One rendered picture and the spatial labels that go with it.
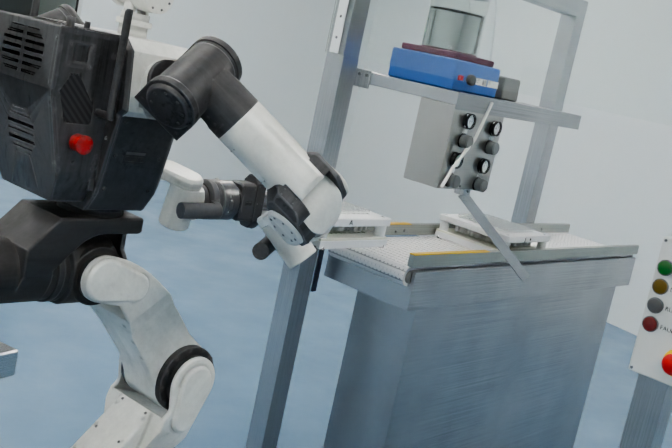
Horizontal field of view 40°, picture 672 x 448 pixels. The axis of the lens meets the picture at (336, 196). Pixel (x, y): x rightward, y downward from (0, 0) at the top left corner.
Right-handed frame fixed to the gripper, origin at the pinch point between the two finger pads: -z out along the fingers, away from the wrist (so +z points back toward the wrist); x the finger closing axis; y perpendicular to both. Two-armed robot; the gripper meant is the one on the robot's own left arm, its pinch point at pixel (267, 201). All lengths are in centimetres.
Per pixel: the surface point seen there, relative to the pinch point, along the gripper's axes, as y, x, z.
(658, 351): 86, 5, -27
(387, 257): 7.9, 11.4, -35.0
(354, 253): -0.3, 12.9, -31.5
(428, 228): -14, 10, -73
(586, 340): 1, 46, -151
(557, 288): 9, 22, -112
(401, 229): -12, 10, -60
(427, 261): 17.2, 9.6, -39.5
